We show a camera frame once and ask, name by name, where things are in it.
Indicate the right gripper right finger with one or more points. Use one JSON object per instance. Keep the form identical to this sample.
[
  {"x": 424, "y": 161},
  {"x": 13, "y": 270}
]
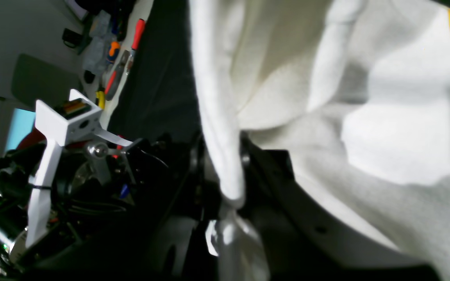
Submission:
[{"x": 304, "y": 242}]

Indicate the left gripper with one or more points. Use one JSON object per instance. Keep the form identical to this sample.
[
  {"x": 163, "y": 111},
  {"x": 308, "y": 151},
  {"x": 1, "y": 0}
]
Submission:
[{"x": 97, "y": 223}]

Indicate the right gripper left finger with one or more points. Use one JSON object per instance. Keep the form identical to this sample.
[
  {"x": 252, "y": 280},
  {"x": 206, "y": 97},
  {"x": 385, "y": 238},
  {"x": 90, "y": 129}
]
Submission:
[{"x": 181, "y": 209}]

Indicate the white t-shirt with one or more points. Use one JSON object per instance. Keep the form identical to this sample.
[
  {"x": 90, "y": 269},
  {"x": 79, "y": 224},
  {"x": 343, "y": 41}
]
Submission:
[{"x": 358, "y": 92}]

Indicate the black table cloth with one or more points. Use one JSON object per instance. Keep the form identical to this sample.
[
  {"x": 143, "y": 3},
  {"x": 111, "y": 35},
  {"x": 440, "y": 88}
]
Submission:
[{"x": 159, "y": 95}]

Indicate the orange blue screwdriver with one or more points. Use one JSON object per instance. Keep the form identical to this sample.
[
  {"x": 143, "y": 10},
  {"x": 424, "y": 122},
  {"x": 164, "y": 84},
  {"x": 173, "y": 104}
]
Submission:
[{"x": 112, "y": 51}]

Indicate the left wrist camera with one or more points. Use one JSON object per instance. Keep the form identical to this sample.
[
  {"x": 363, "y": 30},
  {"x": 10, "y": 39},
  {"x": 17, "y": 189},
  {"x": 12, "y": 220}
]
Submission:
[{"x": 59, "y": 132}]

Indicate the red handled screwdriver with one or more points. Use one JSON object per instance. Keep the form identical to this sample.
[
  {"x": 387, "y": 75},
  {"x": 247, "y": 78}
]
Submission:
[{"x": 139, "y": 29}]

